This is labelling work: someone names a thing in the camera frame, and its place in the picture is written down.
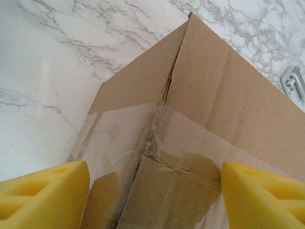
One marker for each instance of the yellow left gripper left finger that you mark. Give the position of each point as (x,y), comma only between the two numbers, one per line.
(47,198)

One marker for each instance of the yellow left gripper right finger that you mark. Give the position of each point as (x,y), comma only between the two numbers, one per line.
(257,202)

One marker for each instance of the brown cardboard box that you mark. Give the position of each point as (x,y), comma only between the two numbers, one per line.
(209,83)

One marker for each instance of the clear packing tape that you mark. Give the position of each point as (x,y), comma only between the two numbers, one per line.
(114,133)

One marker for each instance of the small aluminium profile piece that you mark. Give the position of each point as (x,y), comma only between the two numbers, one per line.
(296,83)

